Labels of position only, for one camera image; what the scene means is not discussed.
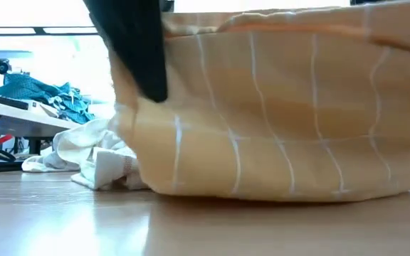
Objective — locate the long ceiling light fixture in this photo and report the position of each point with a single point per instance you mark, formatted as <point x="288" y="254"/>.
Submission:
<point x="37" y="30"/>

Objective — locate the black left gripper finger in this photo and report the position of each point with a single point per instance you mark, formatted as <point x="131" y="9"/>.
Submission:
<point x="137" y="46"/>

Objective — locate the pile of blue clothes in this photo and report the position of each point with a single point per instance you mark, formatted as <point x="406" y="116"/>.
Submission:
<point x="30" y="89"/>

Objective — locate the black ceiling spotlight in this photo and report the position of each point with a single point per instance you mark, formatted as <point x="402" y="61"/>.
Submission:
<point x="2" y="67"/>

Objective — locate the yellow checked towel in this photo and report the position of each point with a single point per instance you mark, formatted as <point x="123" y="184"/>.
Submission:
<point x="279" y="106"/>

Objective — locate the wooden workbench with steel frame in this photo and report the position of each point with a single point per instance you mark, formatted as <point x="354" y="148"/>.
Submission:
<point x="20" y="119"/>

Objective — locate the white box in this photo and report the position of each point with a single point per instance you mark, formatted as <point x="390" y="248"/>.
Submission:
<point x="37" y="106"/>

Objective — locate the cream towel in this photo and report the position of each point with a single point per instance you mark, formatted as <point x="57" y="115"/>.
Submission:
<point x="73" y="145"/>

